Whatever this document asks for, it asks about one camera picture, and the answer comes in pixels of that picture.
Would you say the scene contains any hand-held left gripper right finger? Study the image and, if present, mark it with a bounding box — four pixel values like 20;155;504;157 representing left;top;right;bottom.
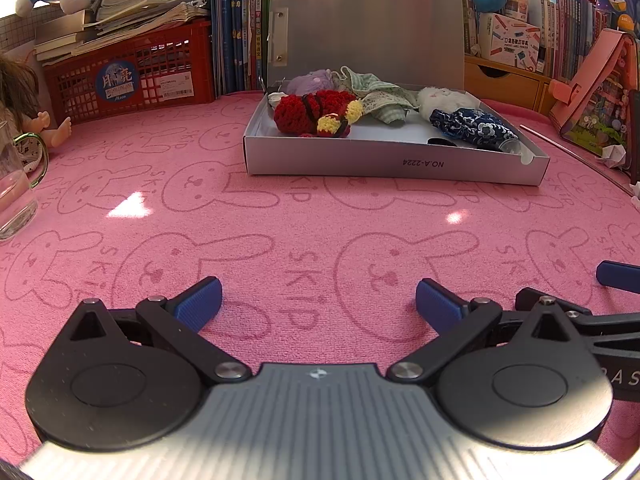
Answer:
387;278;574;385

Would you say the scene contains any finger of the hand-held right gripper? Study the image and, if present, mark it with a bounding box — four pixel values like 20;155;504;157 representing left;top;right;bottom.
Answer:
596;260;640;288
515;287;596;322

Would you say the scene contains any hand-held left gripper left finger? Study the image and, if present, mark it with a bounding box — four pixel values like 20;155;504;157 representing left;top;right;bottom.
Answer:
68;276;253;385

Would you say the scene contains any blue white patterned cloth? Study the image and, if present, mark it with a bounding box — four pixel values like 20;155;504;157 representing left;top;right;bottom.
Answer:
429;107;518;150

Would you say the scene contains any white plush bunny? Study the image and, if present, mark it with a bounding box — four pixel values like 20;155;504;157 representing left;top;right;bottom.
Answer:
416;86;473;121

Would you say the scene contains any red crochet doll garment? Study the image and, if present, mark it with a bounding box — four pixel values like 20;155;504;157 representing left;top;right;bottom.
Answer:
272;89;364;138

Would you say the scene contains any green floral doll dress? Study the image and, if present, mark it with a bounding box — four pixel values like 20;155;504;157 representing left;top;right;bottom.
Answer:
332;66;421;126

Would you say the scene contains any purple plush toy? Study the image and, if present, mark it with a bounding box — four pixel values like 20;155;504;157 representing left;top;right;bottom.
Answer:
285;69;335;96

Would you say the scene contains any grey cardboard box with lid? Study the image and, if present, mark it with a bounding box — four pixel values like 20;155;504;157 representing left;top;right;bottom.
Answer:
243;0;551;187

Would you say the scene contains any pink bunny-print table cloth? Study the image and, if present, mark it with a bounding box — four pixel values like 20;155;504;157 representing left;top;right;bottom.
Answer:
0;90;640;466

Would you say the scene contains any crumpled white paper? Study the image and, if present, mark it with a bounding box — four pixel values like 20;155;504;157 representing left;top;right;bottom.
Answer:
597;144;628;171

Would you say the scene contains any pink children's bag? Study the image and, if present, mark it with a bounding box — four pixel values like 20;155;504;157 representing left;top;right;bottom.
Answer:
548;29;640;153

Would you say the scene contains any clear glass mug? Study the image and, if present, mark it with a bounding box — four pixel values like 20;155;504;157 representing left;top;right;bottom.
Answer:
0;120;50;241

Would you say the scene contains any wooden desktop drawer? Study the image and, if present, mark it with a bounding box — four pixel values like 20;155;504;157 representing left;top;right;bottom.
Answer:
464;55;556;113

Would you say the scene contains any red plastic basket with sticker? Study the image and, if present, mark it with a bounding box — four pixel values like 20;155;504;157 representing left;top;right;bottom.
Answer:
44;20;217;123

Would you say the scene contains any white printed carton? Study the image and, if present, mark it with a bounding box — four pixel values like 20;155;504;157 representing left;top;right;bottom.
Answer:
479;12;543;71

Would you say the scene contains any brown-haired baby doll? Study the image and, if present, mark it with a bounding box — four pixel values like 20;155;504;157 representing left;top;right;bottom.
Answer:
0;52;72;171

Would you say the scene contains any row of upright books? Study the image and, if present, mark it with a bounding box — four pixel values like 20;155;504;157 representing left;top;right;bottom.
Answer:
209;0;608;93

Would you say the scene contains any stack of worn books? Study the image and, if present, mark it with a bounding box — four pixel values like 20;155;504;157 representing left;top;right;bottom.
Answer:
34;0;211;66

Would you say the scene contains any grey grid board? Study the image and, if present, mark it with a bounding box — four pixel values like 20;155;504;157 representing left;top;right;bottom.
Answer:
0;12;38;56

